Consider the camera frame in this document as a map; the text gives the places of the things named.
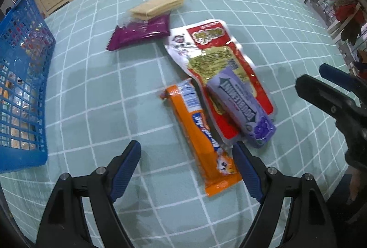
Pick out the orange snack bar wrapper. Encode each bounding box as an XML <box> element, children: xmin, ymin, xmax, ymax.
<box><xmin>161</xmin><ymin>79</ymin><xmax>242</xmax><ymax>196</ymax></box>

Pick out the clear wrapped cracker pack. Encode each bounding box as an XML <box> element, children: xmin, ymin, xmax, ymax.
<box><xmin>118</xmin><ymin>0</ymin><xmax>185</xmax><ymax>28</ymax></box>

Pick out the right hand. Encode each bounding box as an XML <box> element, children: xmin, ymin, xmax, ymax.
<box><xmin>349</xmin><ymin>167</ymin><xmax>362</xmax><ymax>201</ymax></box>

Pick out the teal checked mat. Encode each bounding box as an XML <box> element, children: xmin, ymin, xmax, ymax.
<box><xmin>1</xmin><ymin>0</ymin><xmax>347</xmax><ymax>247</ymax></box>

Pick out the blue plastic basket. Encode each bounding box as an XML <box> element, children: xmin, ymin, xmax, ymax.
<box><xmin>0</xmin><ymin>0</ymin><xmax>56</xmax><ymax>173</ymax></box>

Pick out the purple snack packet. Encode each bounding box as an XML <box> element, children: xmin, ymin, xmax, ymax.
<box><xmin>106</xmin><ymin>13</ymin><xmax>170</xmax><ymax>51</ymax></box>

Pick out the purple gum packet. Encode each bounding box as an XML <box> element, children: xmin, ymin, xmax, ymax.
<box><xmin>206</xmin><ymin>67</ymin><xmax>276</xmax><ymax>148</ymax></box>

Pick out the red yellow large snack bag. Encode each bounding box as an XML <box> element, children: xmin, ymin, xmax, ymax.
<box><xmin>164</xmin><ymin>19</ymin><xmax>275</xmax><ymax>145</ymax></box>

